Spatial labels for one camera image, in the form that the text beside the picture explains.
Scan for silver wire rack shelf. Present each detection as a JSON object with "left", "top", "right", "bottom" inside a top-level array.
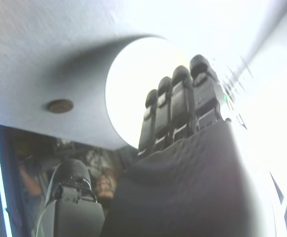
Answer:
[{"left": 212, "top": 55, "right": 256, "bottom": 129}]

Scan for brown round disc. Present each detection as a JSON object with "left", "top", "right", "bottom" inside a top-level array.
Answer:
[{"left": 46, "top": 99, "right": 74, "bottom": 115}]

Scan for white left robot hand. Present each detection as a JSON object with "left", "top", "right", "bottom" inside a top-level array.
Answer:
[{"left": 36, "top": 54, "right": 277, "bottom": 237}]

